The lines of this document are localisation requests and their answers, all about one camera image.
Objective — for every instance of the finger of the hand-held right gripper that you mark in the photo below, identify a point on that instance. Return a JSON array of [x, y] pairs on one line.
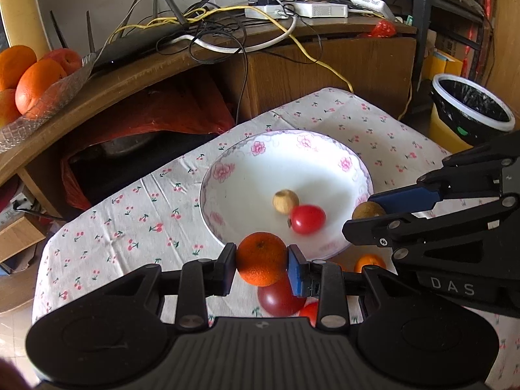
[[390, 225], [410, 197]]

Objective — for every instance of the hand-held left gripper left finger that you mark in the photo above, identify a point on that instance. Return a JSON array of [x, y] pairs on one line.
[[228, 270]]

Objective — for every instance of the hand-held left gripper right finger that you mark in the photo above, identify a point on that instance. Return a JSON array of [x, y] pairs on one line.
[[295, 274]]

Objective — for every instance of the brown longan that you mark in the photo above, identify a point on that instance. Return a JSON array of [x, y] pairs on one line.
[[367, 211], [285, 201]]

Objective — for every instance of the small orange mandarin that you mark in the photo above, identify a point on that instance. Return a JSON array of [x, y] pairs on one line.
[[369, 263], [262, 258]]

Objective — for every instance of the white floral bowl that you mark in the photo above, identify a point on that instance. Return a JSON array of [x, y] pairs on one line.
[[248, 178]]

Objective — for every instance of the red cherry tomato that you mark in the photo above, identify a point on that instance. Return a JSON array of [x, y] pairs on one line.
[[309, 313], [308, 219]]

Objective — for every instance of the cherry print tablecloth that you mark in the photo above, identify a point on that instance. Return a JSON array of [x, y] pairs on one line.
[[134, 219]]

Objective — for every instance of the yellow trash bin black bag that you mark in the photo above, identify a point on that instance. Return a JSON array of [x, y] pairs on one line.
[[471, 101]]

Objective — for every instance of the yellow carton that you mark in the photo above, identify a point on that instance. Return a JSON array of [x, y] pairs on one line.
[[440, 65]]

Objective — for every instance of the wooden desk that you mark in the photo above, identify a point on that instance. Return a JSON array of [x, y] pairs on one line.
[[325, 89]]

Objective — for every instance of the red packet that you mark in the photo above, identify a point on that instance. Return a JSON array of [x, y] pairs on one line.
[[382, 29]]

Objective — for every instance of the red plastic bag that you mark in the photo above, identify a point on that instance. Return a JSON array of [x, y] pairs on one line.
[[162, 109]]

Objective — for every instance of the white flat device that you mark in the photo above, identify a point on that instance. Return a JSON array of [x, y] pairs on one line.
[[369, 2]]

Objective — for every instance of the white modem box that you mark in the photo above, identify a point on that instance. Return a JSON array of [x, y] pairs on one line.
[[321, 9]]

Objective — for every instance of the cardboard box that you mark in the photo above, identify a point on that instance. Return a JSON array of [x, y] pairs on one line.
[[18, 237]]

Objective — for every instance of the white power strip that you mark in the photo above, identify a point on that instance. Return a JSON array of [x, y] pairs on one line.
[[264, 11]]

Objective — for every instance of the black router with antennas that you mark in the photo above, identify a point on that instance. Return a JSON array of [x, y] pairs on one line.
[[134, 48]]

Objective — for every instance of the clear glass fruit dish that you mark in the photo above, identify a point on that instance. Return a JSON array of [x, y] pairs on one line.
[[61, 89]]

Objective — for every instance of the black metal shelf frame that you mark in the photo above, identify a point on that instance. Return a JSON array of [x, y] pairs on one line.
[[422, 16]]

